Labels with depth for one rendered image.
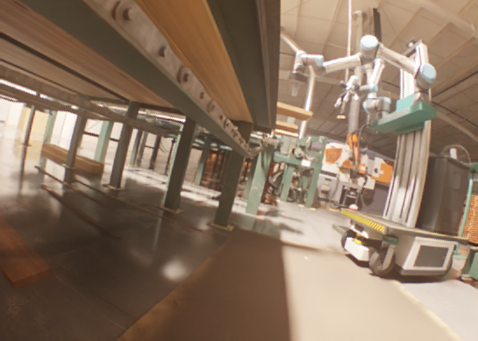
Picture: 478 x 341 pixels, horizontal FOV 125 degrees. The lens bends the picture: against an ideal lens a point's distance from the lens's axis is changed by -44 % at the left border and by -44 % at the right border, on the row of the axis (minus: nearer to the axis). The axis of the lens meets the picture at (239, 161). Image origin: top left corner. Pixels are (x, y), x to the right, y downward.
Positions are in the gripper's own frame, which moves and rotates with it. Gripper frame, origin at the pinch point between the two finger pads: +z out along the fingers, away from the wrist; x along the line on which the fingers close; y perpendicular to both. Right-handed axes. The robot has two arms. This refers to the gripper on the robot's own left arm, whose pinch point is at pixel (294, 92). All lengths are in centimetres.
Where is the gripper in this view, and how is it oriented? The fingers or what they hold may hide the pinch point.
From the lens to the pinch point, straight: 144.6
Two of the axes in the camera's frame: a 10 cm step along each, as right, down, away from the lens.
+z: -2.5, 9.7, -0.3
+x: -9.7, -2.5, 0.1
